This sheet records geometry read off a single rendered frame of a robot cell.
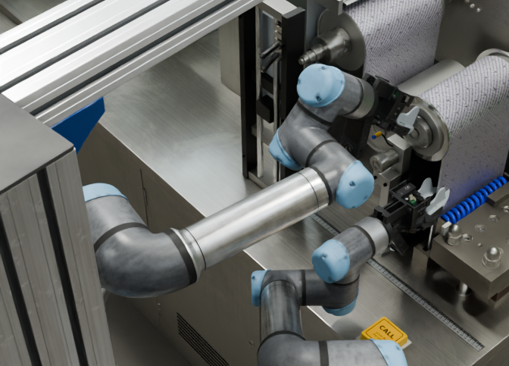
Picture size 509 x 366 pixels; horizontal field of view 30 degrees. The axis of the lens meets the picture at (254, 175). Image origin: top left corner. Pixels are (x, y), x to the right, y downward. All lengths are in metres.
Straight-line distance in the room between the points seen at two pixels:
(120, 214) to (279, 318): 0.37
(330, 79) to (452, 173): 0.51
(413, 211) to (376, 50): 0.36
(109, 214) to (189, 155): 0.92
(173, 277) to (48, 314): 0.67
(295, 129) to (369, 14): 0.44
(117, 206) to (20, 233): 0.81
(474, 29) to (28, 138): 1.61
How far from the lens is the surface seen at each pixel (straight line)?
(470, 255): 2.04
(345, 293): 1.93
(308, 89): 1.65
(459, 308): 2.11
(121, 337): 3.20
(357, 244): 1.87
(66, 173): 0.75
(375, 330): 2.02
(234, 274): 2.36
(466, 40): 2.28
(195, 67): 2.73
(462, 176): 2.09
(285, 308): 1.77
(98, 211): 1.54
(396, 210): 1.92
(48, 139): 0.75
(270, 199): 1.55
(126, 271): 1.48
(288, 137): 1.68
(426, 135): 1.94
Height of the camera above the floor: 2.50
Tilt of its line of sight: 43 degrees down
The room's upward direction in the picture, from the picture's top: 1 degrees counter-clockwise
